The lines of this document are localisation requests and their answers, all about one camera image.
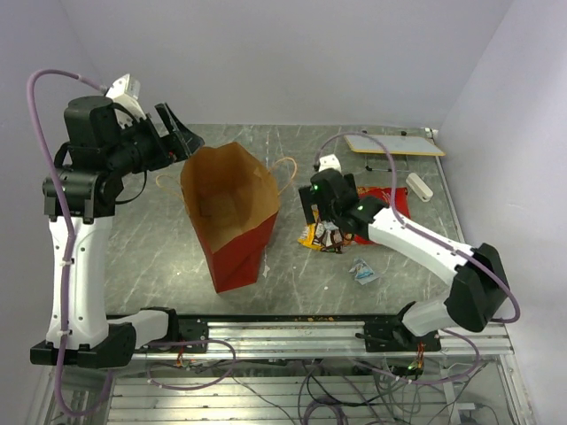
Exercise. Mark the black marker pen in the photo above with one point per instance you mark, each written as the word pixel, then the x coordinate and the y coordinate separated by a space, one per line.
pixel 378 169

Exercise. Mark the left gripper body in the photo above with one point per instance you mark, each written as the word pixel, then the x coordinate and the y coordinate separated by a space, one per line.
pixel 161 150

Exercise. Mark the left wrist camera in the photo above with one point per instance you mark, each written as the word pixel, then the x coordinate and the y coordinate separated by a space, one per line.
pixel 125 91

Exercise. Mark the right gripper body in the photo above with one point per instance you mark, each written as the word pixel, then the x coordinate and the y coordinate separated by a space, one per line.
pixel 324 211

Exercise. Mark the yellow m&m's packet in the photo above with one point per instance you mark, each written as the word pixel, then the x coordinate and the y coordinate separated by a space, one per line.
pixel 306 238

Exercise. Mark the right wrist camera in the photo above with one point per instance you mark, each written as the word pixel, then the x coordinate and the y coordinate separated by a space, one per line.
pixel 330 161

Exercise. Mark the purple snack packet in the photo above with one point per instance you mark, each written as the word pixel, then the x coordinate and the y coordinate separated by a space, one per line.
pixel 324 233

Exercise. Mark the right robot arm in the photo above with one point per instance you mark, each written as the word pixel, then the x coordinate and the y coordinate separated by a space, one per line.
pixel 475 276

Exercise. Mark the white whiteboard eraser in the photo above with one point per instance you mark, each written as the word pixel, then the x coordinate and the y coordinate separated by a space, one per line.
pixel 419 187

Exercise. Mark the small whiteboard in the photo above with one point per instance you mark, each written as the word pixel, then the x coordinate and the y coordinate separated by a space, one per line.
pixel 395 144

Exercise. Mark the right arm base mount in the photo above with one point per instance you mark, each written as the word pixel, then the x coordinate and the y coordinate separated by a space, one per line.
pixel 385 333

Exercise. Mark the brown m&m's packet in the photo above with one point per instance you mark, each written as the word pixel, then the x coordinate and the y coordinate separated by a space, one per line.
pixel 337 240

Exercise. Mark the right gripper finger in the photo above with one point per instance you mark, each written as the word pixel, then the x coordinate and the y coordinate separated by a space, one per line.
pixel 349 185
pixel 307 199

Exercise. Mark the white mints sachet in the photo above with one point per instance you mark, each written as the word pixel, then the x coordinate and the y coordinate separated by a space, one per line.
pixel 362 272

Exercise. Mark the red paper bag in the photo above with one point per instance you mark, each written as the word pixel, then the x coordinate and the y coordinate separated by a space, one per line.
pixel 232 200

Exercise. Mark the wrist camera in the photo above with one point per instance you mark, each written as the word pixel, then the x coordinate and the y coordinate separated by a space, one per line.
pixel 125 91
pixel 330 161

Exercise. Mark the aluminium frame rail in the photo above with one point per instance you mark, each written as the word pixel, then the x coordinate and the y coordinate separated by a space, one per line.
pixel 331 339

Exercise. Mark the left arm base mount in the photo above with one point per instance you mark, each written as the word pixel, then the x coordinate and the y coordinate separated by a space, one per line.
pixel 196 331

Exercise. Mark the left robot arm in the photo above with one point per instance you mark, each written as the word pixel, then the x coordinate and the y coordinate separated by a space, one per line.
pixel 107 142

